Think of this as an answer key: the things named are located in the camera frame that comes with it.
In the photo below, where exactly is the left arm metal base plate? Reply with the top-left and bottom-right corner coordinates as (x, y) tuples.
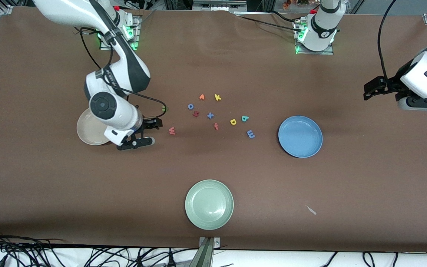
(294, 20), (334, 55)

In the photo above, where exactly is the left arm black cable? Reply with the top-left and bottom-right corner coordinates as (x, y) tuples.
(377, 0), (399, 80)

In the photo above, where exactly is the beige brown plate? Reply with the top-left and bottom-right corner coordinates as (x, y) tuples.
(77, 109), (112, 146)

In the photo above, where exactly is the aluminium frame structure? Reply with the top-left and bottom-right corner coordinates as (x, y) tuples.
(193, 0), (247, 11)

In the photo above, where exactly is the blue plate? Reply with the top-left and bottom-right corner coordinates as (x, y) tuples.
(278, 116), (323, 158)

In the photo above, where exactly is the black base power cable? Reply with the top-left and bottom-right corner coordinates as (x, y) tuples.
(236, 10), (307, 32)

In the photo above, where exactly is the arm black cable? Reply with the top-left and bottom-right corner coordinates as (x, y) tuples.
(73, 27), (168, 118)
(377, 0), (399, 80)

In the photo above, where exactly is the brown table cover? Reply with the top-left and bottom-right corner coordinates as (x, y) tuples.
(0, 7), (427, 253)

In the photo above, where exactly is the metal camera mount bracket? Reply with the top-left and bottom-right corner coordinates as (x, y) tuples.
(199, 237), (221, 267)

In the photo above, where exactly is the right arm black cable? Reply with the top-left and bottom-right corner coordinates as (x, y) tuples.
(73, 27), (168, 118)

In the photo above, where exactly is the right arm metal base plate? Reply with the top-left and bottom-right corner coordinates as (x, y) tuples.
(100, 15), (140, 51)

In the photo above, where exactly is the pale green plate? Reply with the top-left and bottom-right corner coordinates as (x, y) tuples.
(185, 179), (234, 230)

